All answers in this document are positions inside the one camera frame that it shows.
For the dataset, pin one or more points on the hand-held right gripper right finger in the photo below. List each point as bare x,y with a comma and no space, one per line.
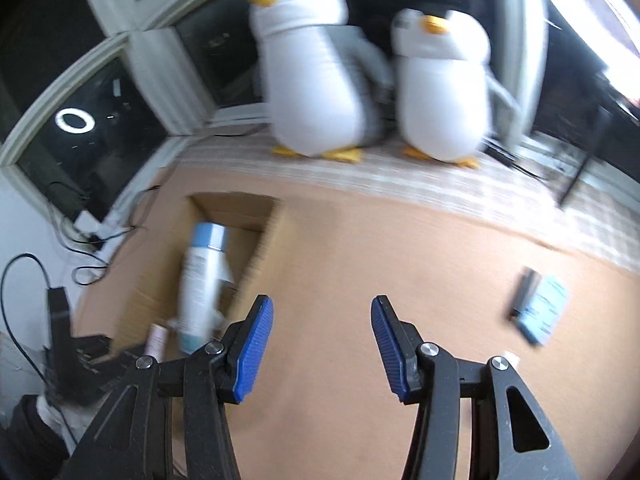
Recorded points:
387,347

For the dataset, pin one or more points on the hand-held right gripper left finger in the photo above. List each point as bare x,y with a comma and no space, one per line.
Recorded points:
255,350

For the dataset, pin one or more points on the white spray bottle blue cap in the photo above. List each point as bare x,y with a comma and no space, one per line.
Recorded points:
200,280

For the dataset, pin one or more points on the cardboard box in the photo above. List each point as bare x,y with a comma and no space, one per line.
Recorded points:
240,215

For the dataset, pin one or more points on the small pink tube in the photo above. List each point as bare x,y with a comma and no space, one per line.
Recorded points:
156,341

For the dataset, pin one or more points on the white power adapters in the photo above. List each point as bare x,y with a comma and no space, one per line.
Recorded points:
100,227

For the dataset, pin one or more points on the small black box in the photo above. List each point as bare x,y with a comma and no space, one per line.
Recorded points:
524,292

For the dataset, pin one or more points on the light blue packet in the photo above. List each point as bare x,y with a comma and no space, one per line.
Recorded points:
547,310

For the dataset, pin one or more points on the small penguin plush toy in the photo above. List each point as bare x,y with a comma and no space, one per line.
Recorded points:
440,95

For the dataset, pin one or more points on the black tripod stand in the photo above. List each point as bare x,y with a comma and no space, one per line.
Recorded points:
582,165

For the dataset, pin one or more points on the large penguin plush toy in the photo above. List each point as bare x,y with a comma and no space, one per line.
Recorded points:
310,70

